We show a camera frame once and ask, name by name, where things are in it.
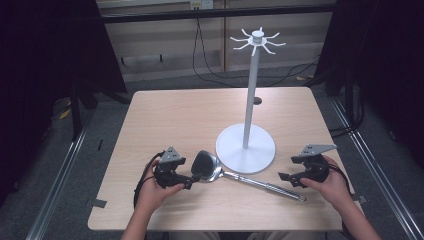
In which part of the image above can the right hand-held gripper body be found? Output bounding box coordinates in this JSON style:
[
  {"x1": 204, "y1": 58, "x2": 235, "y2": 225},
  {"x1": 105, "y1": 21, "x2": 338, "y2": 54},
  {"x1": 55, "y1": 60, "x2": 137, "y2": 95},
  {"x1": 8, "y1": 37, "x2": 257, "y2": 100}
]
[{"x1": 290, "y1": 143, "x2": 338, "y2": 184}]

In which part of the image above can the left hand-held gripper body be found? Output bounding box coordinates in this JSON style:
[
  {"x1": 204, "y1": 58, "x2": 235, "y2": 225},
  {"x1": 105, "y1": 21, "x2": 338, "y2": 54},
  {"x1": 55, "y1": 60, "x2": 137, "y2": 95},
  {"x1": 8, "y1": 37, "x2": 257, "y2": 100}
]
[{"x1": 153, "y1": 146, "x2": 188, "y2": 189}]

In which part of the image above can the metal ladle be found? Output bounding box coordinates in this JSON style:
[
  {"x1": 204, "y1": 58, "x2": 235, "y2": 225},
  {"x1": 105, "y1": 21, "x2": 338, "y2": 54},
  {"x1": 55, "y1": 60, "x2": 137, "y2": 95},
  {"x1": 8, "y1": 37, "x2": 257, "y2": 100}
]
[{"x1": 190, "y1": 149, "x2": 308, "y2": 203}]

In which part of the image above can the person's right hand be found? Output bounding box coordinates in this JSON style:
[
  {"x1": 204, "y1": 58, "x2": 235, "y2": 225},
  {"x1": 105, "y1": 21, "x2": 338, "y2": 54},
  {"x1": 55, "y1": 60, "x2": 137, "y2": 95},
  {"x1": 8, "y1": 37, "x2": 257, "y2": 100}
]
[{"x1": 299, "y1": 155, "x2": 352, "y2": 215}]

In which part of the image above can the person's left hand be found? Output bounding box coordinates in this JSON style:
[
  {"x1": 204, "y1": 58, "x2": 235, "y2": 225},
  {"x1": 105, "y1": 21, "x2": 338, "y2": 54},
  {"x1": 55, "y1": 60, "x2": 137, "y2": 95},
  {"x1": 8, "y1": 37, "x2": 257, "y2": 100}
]
[{"x1": 137, "y1": 159, "x2": 186, "y2": 215}]

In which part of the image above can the white hook stand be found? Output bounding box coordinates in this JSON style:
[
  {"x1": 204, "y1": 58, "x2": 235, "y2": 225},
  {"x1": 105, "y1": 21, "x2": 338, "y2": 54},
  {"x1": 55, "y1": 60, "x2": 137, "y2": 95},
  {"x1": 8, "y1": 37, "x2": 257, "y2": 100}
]
[{"x1": 215, "y1": 26, "x2": 287, "y2": 175}]

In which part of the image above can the grey tape piece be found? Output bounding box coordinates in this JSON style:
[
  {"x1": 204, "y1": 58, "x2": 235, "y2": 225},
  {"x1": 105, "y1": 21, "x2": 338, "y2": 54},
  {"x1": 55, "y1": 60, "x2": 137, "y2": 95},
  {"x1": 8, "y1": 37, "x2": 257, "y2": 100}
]
[
  {"x1": 85, "y1": 198, "x2": 108, "y2": 209},
  {"x1": 350, "y1": 194, "x2": 369, "y2": 205}
]

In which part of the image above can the black metal stand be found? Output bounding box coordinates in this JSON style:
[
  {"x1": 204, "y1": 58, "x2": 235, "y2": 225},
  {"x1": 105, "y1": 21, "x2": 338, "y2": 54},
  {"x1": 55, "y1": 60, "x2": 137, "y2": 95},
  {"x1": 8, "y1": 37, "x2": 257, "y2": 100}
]
[{"x1": 68, "y1": 79, "x2": 101, "y2": 143}]

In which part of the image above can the dark curtain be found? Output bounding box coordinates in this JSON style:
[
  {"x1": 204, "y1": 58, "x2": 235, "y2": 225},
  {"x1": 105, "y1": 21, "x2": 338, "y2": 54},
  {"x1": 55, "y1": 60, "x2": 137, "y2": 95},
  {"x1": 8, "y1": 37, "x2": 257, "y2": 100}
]
[
  {"x1": 314, "y1": 0, "x2": 424, "y2": 161},
  {"x1": 0, "y1": 0, "x2": 128, "y2": 208}
]

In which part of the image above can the black horizontal bar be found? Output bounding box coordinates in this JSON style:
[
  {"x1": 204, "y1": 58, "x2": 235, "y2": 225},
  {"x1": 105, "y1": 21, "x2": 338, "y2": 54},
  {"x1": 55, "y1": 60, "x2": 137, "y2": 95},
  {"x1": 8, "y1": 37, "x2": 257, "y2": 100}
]
[{"x1": 99, "y1": 3, "x2": 338, "y2": 24}]

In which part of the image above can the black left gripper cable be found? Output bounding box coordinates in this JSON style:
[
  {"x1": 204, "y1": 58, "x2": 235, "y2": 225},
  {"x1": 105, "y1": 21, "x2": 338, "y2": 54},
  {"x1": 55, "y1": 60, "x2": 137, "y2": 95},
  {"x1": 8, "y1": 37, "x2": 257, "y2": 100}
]
[{"x1": 132, "y1": 150, "x2": 167, "y2": 210}]

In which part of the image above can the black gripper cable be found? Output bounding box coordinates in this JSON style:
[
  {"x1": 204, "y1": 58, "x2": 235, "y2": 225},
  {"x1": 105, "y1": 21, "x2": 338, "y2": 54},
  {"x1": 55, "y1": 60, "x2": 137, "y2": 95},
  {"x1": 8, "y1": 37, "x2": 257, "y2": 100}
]
[
  {"x1": 328, "y1": 163, "x2": 354, "y2": 198},
  {"x1": 132, "y1": 150, "x2": 167, "y2": 210}
]

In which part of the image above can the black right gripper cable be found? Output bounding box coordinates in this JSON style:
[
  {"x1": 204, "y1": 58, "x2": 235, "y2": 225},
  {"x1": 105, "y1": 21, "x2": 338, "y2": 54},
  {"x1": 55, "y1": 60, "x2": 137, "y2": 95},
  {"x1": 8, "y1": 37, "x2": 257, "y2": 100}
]
[{"x1": 328, "y1": 163, "x2": 354, "y2": 198}]

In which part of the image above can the metal floor rail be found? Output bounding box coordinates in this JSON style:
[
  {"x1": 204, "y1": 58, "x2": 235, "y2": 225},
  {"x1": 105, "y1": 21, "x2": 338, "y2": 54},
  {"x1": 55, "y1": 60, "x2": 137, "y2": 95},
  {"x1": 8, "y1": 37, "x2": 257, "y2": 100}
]
[
  {"x1": 328, "y1": 94, "x2": 424, "y2": 240},
  {"x1": 24, "y1": 109, "x2": 96, "y2": 240}
]

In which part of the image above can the black floor cable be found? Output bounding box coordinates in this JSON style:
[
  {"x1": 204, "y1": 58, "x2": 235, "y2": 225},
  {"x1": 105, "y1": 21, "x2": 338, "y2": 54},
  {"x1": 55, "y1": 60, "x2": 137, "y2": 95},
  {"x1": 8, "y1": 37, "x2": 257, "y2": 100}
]
[{"x1": 191, "y1": 17, "x2": 321, "y2": 88}]

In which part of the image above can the wall power outlet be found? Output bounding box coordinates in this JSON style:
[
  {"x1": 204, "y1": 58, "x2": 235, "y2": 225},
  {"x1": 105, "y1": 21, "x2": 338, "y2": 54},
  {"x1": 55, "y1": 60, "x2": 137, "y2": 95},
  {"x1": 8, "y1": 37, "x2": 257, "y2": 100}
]
[{"x1": 189, "y1": 0, "x2": 214, "y2": 11}]

